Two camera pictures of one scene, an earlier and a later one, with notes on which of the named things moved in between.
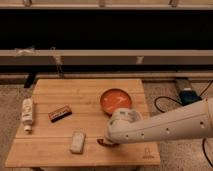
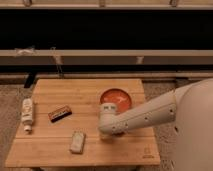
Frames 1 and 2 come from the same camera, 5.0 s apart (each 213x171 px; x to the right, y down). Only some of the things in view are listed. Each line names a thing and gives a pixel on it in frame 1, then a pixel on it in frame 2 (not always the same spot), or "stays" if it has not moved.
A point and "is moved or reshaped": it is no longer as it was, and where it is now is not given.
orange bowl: [115, 98] stays
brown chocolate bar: [60, 113] stays
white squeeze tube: [27, 114] stays
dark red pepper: [101, 142] is moved or reshaped
